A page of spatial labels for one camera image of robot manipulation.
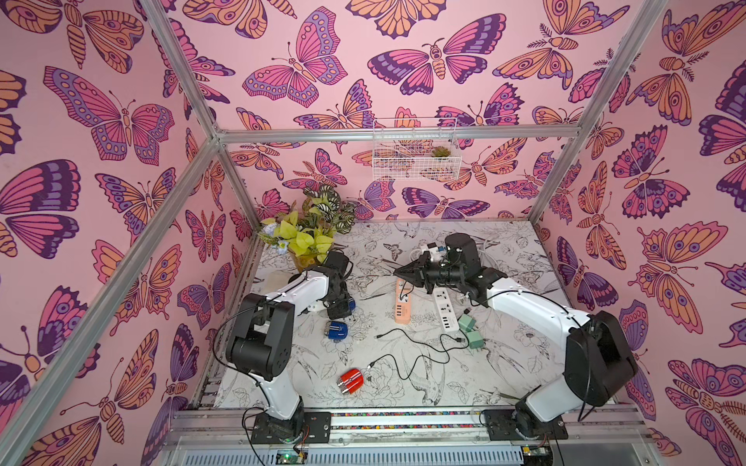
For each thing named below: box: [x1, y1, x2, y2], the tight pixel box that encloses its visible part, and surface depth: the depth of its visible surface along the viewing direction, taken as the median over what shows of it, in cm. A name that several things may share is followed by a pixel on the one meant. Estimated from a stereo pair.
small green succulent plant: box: [431, 145, 451, 158], surface depth 94 cm
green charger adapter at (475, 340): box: [466, 331, 485, 350], surface depth 89 cm
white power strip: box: [433, 286, 460, 333], surface depth 93 cm
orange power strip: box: [394, 277, 412, 326], surface depth 94 cm
